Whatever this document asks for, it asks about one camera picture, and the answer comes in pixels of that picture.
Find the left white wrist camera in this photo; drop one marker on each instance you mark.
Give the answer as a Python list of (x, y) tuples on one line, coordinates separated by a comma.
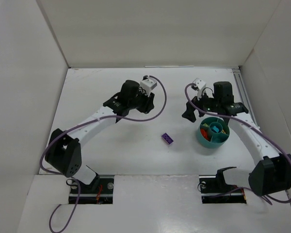
[(148, 84)]

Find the purple long lego brick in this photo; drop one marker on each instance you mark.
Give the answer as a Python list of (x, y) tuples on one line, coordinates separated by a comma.
[(167, 139)]

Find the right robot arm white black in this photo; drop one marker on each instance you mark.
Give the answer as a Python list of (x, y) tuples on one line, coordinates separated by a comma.
[(272, 172)]

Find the teal round divided container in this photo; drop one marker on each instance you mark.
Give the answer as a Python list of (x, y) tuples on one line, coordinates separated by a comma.
[(216, 139)]

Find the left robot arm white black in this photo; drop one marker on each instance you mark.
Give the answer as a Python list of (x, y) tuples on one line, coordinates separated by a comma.
[(65, 151)]

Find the aluminium rail right side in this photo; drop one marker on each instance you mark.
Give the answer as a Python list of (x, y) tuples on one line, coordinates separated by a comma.
[(241, 88)]

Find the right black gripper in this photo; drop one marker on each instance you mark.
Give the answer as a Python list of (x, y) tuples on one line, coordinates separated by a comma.
[(195, 107)]

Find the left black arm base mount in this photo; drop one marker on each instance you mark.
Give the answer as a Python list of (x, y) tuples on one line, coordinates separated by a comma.
[(99, 192)]

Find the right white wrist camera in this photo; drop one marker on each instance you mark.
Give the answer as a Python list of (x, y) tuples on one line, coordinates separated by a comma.
[(199, 86)]

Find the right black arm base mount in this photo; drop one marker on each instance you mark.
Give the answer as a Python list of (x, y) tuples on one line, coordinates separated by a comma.
[(215, 190)]

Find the orange dish lego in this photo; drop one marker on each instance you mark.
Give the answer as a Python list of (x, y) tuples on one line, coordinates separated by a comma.
[(204, 134)]

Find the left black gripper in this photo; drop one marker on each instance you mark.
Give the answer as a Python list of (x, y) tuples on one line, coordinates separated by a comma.
[(145, 104)]

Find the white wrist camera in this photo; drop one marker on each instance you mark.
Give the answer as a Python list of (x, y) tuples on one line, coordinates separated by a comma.
[(199, 86), (148, 84)]

